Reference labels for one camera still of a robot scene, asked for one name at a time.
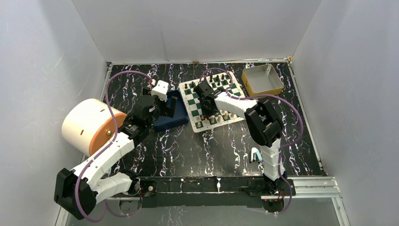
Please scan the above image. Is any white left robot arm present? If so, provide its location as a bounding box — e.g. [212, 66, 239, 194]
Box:
[54, 95, 177, 220]

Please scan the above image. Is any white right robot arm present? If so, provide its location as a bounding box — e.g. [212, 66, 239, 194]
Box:
[194, 82, 286, 195]

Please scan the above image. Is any green white chess board mat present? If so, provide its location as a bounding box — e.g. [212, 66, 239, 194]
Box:
[178, 71, 247, 134]

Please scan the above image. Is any dark blue tin box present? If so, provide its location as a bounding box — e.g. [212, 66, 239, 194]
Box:
[153, 90, 189, 132]

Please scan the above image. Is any gold tin box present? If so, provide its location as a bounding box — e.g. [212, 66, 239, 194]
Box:
[241, 64, 284, 96]

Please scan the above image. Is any small white blue stapler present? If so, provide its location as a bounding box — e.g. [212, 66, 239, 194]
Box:
[249, 147, 263, 163]

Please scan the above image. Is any white orange cylindrical appliance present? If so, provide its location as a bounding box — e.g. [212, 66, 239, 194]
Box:
[62, 98, 115, 157]

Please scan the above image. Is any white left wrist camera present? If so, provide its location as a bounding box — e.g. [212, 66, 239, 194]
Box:
[151, 79, 170, 102]

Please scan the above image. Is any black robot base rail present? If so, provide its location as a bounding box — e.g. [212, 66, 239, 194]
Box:
[109, 176, 297, 216]

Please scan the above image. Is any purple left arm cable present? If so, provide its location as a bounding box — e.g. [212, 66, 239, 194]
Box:
[74, 70, 155, 223]

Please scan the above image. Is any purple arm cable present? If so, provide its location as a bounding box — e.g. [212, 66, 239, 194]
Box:
[74, 70, 155, 223]
[199, 67, 304, 214]

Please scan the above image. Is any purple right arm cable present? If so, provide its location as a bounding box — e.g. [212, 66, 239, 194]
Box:
[199, 67, 304, 214]

